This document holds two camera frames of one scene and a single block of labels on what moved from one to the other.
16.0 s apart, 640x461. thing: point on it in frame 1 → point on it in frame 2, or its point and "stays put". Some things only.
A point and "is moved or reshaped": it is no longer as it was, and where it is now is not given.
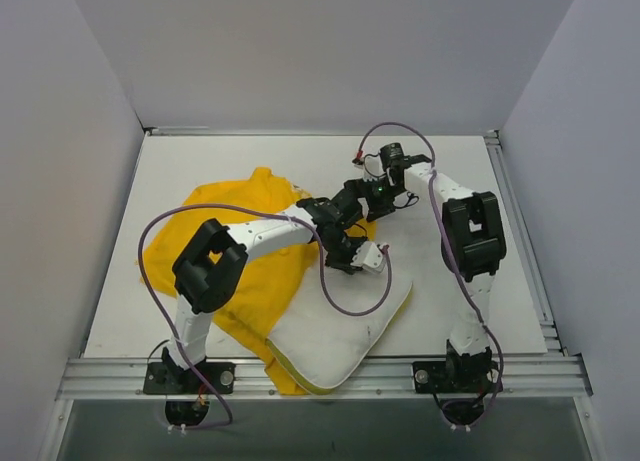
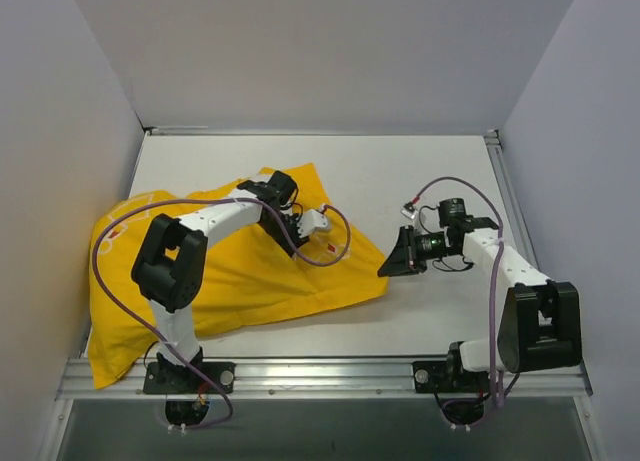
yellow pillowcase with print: x=274 y=277 is moved or reshaped
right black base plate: x=455 y=377 stays put
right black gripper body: x=330 y=209 → x=408 y=251
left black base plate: x=168 y=378 stays put
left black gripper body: x=343 y=254 → x=279 y=232
